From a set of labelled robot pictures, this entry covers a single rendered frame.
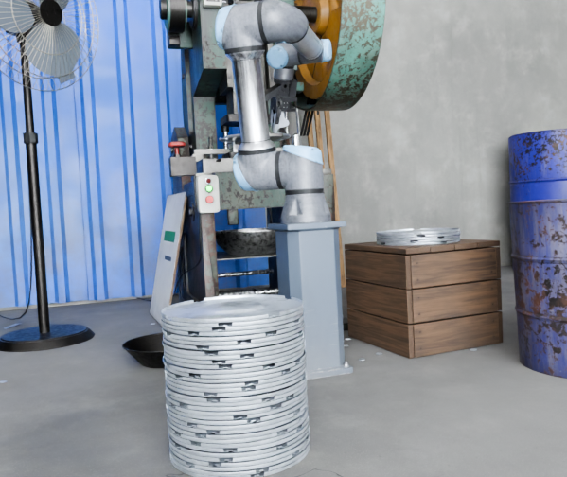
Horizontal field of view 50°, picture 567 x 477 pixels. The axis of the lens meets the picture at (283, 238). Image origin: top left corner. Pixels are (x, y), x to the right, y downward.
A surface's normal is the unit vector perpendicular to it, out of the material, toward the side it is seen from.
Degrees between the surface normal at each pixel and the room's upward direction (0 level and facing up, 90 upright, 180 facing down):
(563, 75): 90
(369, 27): 112
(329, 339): 90
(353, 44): 122
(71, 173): 90
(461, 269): 90
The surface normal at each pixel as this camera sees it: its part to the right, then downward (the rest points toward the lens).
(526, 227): -0.94, 0.11
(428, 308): 0.39, 0.03
